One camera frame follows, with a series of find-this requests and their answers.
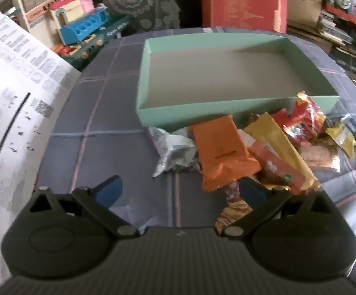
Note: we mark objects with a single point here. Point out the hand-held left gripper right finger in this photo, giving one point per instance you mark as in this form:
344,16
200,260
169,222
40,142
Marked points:
253,192

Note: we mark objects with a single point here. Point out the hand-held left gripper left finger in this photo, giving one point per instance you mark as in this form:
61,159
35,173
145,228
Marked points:
110,189

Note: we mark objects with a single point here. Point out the colourful yellow red snack packet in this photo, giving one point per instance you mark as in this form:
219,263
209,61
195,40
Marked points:
233,212

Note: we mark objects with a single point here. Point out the orange-red snack packet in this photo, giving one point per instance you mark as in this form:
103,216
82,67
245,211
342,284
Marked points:
273,163

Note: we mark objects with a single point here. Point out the yellow packet with clear stripe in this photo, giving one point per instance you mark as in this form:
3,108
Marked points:
344,135

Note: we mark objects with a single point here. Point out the orange snack packet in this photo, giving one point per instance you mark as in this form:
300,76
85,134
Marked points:
221,150

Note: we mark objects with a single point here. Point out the clear brown cake packet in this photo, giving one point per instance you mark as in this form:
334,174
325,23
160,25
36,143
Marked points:
316,156

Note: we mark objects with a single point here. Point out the long yellow snack packet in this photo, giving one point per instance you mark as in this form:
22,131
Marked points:
276,138

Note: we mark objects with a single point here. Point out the silver foil snack packet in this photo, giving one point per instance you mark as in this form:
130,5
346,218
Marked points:
172,150

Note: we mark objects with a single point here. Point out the small red snack packet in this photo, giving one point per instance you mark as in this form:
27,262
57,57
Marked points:
281,118

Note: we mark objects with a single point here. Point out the red rainbow candy packet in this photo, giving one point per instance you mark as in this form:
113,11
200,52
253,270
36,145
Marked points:
304,116

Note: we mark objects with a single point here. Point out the mint green cardboard box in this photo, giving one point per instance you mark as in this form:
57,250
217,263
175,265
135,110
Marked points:
227,76

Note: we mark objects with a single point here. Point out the blue plaid blanket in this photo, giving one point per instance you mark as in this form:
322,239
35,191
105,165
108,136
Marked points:
119,98

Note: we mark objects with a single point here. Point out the white printed paper sheet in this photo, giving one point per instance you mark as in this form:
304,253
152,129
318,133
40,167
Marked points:
12,98

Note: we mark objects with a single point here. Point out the orange toy pieces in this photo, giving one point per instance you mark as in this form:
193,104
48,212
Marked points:
69,50

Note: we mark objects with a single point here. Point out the stack of books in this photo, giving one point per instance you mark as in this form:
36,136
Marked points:
334,27

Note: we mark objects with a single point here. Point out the teal toy kitchen box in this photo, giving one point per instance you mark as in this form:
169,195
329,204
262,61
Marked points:
116,27

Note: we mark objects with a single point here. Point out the blue toy block tray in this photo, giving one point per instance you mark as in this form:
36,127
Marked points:
82,29

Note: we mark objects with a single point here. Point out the cardboard box with blue print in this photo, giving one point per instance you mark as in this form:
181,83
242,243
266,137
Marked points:
304,6

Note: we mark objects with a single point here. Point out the grey lace cushion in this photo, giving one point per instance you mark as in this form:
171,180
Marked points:
141,3

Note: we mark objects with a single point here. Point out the red gift box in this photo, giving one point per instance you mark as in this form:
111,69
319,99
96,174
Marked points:
242,0

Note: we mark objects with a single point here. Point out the cream pink toy kitchen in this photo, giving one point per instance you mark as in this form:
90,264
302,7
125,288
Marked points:
36,0

